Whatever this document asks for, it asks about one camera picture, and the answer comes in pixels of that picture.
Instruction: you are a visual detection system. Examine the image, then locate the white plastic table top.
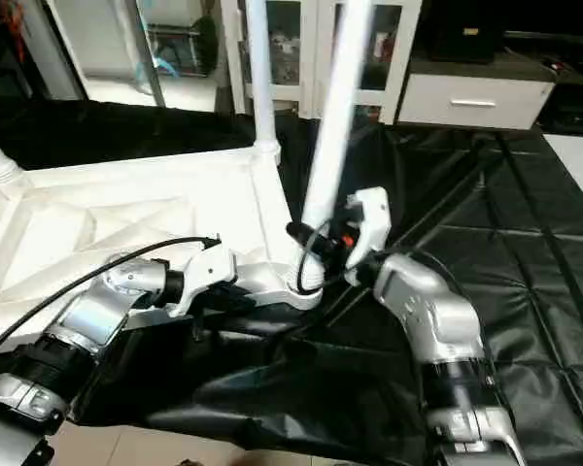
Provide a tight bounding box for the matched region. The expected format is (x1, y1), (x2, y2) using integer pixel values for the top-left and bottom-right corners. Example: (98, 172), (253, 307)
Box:
(0, 139), (326, 345)

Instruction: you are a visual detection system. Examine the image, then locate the black mat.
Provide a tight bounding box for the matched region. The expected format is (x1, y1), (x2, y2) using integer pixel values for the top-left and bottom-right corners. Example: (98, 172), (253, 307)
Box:
(0, 96), (583, 462)

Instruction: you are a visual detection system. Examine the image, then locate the white glass-door cabinet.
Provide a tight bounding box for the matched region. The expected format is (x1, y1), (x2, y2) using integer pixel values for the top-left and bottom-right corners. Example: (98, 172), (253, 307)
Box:
(220, 0), (425, 123)

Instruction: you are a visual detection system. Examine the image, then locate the white drawer unit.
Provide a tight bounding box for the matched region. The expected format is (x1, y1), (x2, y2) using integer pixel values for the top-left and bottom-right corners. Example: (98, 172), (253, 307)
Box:
(396, 72), (557, 132)

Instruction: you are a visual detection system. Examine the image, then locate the light blue plastic stand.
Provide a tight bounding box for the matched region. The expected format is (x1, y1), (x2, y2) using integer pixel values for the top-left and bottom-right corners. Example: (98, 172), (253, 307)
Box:
(134, 51), (182, 80)

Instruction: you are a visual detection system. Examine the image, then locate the black box with orange label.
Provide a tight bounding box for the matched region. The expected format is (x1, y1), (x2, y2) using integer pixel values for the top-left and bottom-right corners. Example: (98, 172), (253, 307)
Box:
(429, 0), (507, 65)

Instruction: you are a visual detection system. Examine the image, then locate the black TV stand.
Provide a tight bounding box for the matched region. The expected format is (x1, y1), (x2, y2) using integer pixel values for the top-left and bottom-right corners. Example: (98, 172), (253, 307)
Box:
(501, 30), (583, 94)

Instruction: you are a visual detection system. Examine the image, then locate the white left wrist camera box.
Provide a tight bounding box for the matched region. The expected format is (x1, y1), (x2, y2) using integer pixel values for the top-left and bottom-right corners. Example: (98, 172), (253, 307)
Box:
(166, 236), (240, 320)

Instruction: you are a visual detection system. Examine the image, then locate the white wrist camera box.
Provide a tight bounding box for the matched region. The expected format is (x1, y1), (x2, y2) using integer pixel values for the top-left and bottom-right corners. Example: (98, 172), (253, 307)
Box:
(166, 236), (240, 320)
(342, 185), (394, 288)

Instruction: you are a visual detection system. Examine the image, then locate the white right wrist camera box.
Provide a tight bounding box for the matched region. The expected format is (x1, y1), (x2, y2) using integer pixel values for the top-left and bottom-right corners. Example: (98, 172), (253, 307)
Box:
(342, 185), (394, 288)

